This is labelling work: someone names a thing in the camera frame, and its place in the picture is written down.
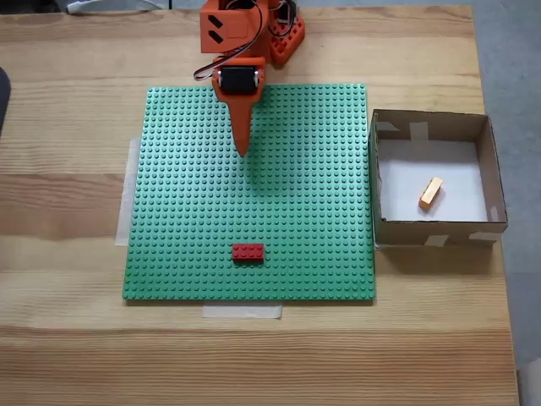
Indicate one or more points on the translucent masking tape strip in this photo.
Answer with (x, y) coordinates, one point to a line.
(241, 312)
(124, 220)

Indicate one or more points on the white plastic object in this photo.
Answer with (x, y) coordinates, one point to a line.
(78, 6)

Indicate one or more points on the black rounded object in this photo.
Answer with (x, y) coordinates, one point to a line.
(3, 101)

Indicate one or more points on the green lego baseplate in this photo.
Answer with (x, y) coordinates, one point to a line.
(296, 190)

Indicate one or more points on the open cardboard box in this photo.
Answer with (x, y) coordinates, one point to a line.
(439, 239)

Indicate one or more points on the white paper sheet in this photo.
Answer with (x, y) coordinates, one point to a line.
(401, 186)

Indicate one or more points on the red lego block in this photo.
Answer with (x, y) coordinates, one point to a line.
(248, 252)

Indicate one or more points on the yellow lego block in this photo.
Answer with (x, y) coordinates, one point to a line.
(430, 193)

